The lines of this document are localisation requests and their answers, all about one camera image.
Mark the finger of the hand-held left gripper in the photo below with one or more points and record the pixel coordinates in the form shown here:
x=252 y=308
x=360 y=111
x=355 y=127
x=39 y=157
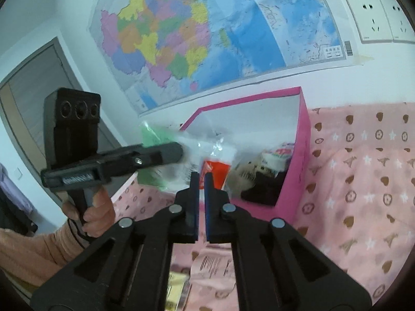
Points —
x=162 y=155

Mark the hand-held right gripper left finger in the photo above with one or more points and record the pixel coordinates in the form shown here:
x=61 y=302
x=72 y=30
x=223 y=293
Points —
x=194 y=207

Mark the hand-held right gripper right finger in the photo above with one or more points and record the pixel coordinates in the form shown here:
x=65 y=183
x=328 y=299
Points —
x=209 y=207

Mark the clear plastic bag with green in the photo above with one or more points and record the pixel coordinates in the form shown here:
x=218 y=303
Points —
x=152 y=132

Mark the red and white packet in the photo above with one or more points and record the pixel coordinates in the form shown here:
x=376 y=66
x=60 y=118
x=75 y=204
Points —
x=217 y=171

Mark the beige plush toy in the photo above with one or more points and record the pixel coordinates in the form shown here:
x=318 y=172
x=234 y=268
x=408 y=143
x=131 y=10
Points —
x=246 y=171

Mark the black cloth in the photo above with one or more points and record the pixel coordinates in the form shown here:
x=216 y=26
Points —
x=262 y=188

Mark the white packet with red print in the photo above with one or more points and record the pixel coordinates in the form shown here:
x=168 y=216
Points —
x=278 y=155

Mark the magenta cardboard box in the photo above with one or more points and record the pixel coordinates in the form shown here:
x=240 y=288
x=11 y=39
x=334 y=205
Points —
x=303 y=155

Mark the person's left forearm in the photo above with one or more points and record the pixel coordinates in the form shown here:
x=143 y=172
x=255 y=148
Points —
x=32 y=252

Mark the person's left hand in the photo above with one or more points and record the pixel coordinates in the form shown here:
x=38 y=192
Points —
x=100 y=217

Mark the wooden door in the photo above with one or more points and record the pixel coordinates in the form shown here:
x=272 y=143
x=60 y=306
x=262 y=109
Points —
x=32 y=103

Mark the pale pink packet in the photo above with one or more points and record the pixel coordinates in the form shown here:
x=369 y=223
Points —
x=210 y=265

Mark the yellow packet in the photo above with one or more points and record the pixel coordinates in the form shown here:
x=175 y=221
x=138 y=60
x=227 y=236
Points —
x=178 y=288

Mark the purple clothing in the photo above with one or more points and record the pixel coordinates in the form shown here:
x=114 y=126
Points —
x=13 y=194

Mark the colourful wall map poster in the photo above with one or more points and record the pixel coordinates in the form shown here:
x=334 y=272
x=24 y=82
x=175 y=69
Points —
x=194 y=39

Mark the white wall socket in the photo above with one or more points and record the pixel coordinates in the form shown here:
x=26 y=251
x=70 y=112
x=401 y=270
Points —
x=400 y=19
x=369 y=19

